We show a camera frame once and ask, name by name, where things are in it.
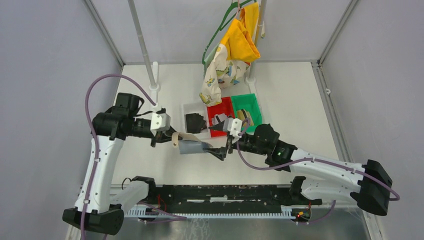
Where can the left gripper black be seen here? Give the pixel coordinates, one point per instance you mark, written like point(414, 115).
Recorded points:
point(161, 137)

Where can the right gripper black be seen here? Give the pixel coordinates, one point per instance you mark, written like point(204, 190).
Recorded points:
point(220, 153)

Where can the beige card holder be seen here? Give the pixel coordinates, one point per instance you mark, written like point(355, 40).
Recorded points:
point(188, 143)

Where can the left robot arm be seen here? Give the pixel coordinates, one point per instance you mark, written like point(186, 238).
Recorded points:
point(95, 210)

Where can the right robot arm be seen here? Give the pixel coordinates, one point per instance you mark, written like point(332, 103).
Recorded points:
point(319, 178)

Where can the white card with stripe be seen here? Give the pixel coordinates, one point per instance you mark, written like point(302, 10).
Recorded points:
point(220, 118)

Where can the black card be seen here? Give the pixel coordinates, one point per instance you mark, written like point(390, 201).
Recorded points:
point(195, 123)

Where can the gold card with stripe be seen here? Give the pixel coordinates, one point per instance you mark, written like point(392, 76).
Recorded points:
point(243, 114)

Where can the red plastic bin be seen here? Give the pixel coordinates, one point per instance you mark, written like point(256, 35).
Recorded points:
point(220, 112)

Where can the clear plastic bin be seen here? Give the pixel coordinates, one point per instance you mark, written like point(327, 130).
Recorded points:
point(196, 107)

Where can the green plastic bin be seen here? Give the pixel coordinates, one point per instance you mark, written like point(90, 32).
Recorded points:
point(246, 105)

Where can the left white rack foot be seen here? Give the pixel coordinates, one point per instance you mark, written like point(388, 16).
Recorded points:
point(154, 86)

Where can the yellow patterned garment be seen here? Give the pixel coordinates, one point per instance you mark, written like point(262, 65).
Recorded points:
point(231, 58)

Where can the green clothes hanger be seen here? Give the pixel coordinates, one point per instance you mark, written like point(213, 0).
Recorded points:
point(227, 18)

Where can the left metal rack pole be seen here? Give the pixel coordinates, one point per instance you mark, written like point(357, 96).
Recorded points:
point(140, 37)

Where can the metal rack pole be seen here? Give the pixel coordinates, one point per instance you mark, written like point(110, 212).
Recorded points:
point(260, 23)
point(140, 37)

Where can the right metal rack pole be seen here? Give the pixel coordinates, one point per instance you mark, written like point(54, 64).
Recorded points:
point(260, 23)

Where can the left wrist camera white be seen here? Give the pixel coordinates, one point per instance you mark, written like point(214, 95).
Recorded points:
point(160, 120)

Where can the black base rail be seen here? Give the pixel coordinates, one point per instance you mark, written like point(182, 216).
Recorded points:
point(226, 199)

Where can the white slotted cable duct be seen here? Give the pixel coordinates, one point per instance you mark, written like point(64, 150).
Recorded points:
point(141, 211)

